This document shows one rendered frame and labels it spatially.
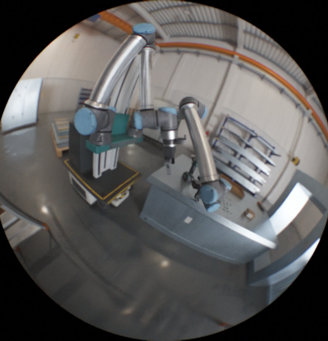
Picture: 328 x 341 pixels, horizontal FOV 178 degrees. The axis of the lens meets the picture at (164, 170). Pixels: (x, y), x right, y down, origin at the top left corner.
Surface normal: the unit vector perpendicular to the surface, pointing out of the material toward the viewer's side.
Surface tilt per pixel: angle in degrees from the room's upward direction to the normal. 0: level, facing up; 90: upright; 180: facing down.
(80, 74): 90
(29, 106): 90
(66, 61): 90
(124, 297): 0
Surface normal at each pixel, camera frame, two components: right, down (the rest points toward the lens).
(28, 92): 0.81, 0.51
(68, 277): 0.35, -0.82
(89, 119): 0.01, 0.58
